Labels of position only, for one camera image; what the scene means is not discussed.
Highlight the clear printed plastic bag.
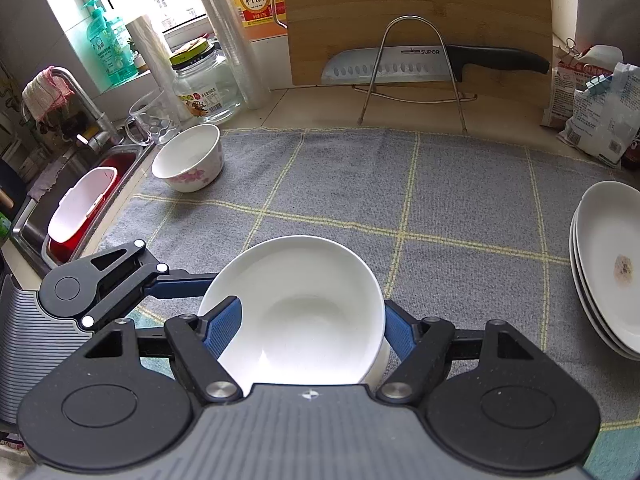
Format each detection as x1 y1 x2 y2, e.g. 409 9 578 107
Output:
557 62 640 168

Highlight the stack of clear plastic cups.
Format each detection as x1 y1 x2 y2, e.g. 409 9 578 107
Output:
187 0 271 110

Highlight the orange cooking wine bottle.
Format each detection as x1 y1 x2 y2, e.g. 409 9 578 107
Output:
220 0 291 43

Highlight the stainless steel sink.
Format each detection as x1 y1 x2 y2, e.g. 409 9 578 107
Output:
0 145 151 281

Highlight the grey and teal checked mat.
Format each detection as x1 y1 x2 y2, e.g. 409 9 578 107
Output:
95 127 640 480

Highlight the plastic wrap roll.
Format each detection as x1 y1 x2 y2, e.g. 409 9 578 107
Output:
125 14 188 123

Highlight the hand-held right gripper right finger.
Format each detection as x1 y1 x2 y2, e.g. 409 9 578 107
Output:
376 300 543 406

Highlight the clear glass mug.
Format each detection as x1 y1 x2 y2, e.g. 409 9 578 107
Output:
124 89 181 146

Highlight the glass jar with green lid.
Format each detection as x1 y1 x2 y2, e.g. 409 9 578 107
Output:
170 40 243 123

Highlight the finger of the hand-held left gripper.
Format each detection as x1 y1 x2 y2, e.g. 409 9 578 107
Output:
82 240 220 332

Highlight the green dish soap bottle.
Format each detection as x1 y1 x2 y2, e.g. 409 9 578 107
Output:
82 0 138 88

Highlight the red and white food bag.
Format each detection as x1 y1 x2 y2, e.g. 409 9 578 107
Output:
540 45 623 131

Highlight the black-handled santoku knife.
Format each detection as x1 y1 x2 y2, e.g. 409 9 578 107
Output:
320 44 551 86

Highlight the red basin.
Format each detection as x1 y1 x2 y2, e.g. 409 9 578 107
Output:
42 152 141 268

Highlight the metal wire rack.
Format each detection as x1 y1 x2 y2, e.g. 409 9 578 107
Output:
352 16 478 136

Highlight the pink rag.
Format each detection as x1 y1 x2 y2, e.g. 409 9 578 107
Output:
22 66 76 121

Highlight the small plant figurine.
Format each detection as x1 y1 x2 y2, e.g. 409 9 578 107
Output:
127 37 148 73

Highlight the metal faucet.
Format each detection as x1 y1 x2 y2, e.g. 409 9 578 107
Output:
22 67 123 151

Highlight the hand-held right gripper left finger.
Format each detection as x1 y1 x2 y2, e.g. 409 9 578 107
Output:
85 296 244 406

